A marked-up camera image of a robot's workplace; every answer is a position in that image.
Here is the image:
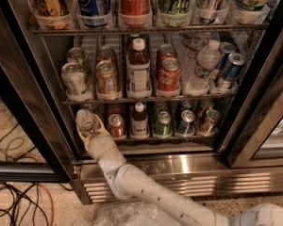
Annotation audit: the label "silver can middle shelf rear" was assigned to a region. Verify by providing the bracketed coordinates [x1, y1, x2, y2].
[67, 47, 86, 67]

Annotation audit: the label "orange can middle shelf rear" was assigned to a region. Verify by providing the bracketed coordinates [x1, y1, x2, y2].
[96, 46, 117, 64]

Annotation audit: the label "yellow can top shelf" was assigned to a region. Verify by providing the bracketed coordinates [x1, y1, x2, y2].
[35, 0, 69, 17]

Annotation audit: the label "green can bottom shelf front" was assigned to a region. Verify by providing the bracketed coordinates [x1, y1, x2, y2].
[154, 111, 172, 137]

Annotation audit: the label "blue slim can middle rear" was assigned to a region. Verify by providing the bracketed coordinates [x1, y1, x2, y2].
[210, 41, 236, 81]

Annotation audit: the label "red cola can top shelf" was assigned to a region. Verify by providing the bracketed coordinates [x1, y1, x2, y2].
[120, 0, 150, 27]

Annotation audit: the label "clear water bottle middle shelf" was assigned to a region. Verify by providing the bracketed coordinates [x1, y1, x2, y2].
[185, 40, 220, 96]

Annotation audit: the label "blue can bottom shelf front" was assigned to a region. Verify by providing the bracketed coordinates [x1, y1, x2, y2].
[176, 110, 195, 137]

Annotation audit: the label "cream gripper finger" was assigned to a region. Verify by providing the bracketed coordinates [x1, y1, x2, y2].
[76, 126, 91, 150]
[92, 114, 108, 135]

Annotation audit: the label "gold can bottom shelf front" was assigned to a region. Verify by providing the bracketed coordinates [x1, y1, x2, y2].
[198, 109, 220, 136]

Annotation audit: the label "red can bottom shelf front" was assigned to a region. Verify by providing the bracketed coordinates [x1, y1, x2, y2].
[108, 114, 125, 139]

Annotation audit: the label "brown juice bottle shelf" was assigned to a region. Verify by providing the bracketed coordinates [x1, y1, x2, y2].
[131, 103, 149, 138]
[126, 39, 151, 98]

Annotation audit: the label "clear water bottle bottom shelf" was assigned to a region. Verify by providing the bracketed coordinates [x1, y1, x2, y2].
[75, 109, 99, 136]

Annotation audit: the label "blue slim can middle front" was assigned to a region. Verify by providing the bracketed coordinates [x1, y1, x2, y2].
[216, 53, 246, 89]

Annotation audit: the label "silver can middle shelf front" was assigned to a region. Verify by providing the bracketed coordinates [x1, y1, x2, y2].
[61, 62, 92, 102]

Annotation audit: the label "gold can bottom shelf rear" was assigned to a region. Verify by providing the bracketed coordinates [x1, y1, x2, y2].
[195, 98, 214, 119]

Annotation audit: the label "brown juice bottle bottom shelf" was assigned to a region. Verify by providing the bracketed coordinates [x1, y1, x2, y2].
[131, 103, 149, 138]

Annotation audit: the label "black and orange floor cables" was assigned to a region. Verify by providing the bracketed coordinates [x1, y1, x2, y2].
[0, 107, 74, 226]

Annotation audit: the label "clear plastic bag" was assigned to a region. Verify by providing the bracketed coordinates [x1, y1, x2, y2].
[93, 202, 182, 226]

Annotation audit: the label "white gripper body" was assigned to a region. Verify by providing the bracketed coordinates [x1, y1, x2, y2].
[86, 134, 126, 176]

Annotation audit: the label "silver can shelf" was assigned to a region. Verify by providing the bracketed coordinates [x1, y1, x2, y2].
[61, 62, 92, 102]
[67, 47, 86, 67]

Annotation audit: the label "orange can middle shelf front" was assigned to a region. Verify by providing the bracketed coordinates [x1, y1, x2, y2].
[95, 60, 120, 99]

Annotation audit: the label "clear water bottle shelf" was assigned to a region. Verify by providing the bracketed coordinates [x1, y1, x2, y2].
[75, 109, 99, 136]
[185, 40, 220, 96]

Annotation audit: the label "stainless steel fridge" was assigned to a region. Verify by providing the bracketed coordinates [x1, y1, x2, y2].
[0, 0, 283, 204]

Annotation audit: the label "blue slim can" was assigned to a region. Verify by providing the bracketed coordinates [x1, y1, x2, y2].
[210, 41, 236, 81]
[216, 53, 246, 89]

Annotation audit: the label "red cola can middle rear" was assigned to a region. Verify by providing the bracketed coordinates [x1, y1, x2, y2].
[157, 43, 177, 67]

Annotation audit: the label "orange can shelf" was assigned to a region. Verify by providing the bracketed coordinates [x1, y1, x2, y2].
[95, 60, 120, 99]
[96, 46, 117, 64]

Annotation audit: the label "blue can bottom shelf rear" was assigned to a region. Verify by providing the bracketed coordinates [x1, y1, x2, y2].
[176, 99, 194, 115]

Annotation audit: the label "gold can shelf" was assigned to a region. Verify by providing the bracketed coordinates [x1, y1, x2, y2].
[198, 109, 220, 136]
[195, 98, 214, 119]

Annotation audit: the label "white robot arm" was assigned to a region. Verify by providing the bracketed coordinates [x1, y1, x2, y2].
[75, 109, 283, 226]

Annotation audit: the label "blue pepsi can top shelf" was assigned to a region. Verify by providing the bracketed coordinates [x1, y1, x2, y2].
[77, 0, 110, 27]

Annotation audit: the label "red cola can middle front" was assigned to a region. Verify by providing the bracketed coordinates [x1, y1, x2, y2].
[157, 57, 181, 97]

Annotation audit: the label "brown juice bottle middle shelf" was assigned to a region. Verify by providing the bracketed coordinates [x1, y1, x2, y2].
[126, 39, 151, 98]

